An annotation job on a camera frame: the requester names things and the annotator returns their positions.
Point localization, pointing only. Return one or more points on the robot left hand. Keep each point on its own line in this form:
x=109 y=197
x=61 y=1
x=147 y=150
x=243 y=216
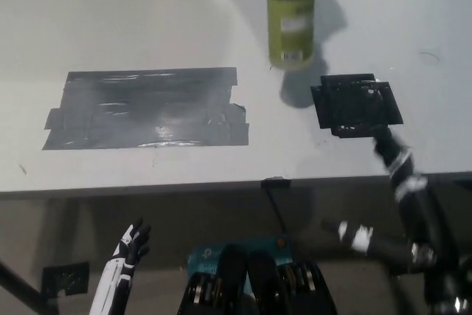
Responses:
x=131 y=245

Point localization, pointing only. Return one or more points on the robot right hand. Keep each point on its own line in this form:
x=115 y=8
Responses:
x=414 y=204

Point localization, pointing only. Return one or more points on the green label spray bottle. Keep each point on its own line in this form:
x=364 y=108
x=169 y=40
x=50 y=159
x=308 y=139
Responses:
x=291 y=23

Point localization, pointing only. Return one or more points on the black tape square spot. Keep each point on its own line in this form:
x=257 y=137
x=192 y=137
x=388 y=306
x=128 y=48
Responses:
x=350 y=108

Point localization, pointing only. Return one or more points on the robot torso black teal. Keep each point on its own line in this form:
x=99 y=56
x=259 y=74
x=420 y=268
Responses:
x=254 y=278

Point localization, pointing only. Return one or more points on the black floor tape patch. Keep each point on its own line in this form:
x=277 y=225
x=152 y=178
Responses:
x=66 y=280

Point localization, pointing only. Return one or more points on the black table leg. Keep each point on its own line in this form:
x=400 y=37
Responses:
x=22 y=285

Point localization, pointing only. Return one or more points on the large grey duct tape patch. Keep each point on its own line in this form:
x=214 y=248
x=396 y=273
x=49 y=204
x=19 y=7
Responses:
x=147 y=112

